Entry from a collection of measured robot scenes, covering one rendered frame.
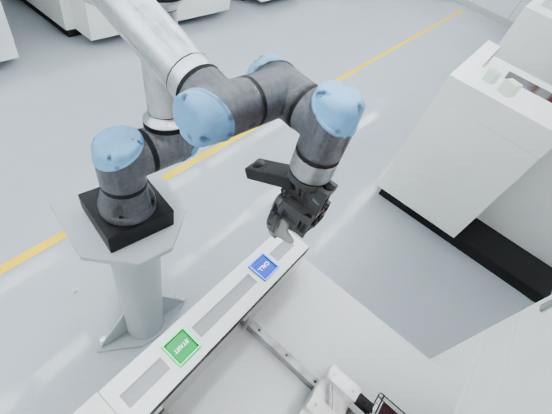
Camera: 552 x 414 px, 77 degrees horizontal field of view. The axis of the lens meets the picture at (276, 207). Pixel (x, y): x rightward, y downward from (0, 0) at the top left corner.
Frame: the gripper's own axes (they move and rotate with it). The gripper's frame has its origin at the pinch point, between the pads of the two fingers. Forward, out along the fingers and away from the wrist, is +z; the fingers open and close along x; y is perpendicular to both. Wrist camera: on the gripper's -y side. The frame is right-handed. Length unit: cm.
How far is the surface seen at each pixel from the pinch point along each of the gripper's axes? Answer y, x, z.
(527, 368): 59, 18, 5
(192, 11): -256, 218, 98
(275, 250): -0.3, 6.4, 15.0
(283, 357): 17.8, -9.0, 25.5
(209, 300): -2.4, -15.3, 14.6
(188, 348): 2.2, -25.5, 14.1
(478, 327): 96, 119, 110
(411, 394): 48, 8, 28
